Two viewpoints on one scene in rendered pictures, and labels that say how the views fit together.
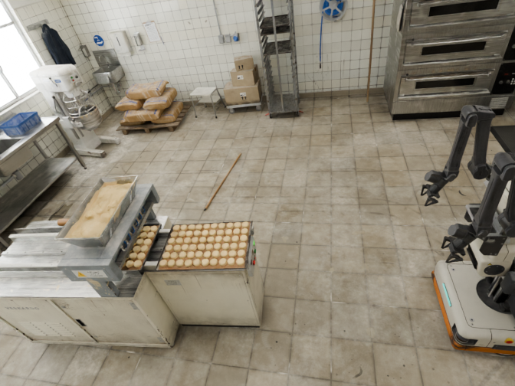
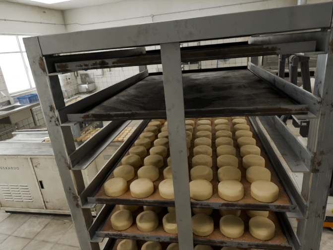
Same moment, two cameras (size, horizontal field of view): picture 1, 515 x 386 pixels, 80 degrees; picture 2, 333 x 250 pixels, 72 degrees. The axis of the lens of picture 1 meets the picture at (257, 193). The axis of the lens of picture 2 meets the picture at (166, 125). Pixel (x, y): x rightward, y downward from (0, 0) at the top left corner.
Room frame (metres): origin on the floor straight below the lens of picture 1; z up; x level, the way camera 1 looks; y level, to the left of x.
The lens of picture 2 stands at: (-0.94, 0.07, 1.79)
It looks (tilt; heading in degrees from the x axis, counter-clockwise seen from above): 19 degrees down; 359
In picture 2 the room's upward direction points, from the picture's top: 5 degrees counter-clockwise
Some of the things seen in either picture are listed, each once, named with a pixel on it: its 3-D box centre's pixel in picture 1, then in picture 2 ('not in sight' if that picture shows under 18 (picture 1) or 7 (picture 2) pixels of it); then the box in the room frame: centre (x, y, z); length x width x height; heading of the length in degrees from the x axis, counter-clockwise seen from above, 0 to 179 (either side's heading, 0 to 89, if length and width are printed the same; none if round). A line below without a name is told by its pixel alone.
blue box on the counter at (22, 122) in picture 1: (21, 123); (29, 98); (4.20, 2.96, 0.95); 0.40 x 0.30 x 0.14; 165
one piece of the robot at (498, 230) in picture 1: (486, 225); (303, 121); (1.06, -1.25, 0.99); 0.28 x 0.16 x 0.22; 164
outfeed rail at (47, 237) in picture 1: (124, 233); (83, 133); (1.71, 1.05, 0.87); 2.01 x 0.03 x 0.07; 77
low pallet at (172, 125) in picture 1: (155, 119); not in sight; (5.51, 1.60, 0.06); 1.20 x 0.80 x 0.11; 75
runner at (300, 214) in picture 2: not in sight; (259, 137); (-0.32, -0.21, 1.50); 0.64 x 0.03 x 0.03; 167
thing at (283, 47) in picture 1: (278, 47); not in sight; (4.95, -0.76, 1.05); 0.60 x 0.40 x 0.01; 165
